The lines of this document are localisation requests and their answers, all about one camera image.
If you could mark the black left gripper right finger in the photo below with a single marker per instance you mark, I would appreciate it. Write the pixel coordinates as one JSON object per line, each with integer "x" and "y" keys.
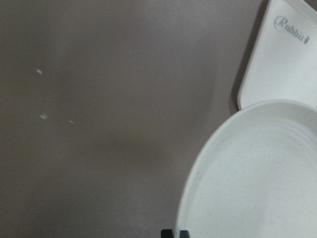
{"x": 184, "y": 234}

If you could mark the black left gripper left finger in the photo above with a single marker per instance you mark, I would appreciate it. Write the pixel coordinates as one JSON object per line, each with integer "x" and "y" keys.
{"x": 166, "y": 233}

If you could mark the white rabbit tray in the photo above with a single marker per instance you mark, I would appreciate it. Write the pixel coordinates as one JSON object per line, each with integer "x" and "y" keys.
{"x": 283, "y": 62}

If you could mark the white round plate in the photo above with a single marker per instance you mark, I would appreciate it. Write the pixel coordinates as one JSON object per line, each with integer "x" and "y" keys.
{"x": 256, "y": 176}

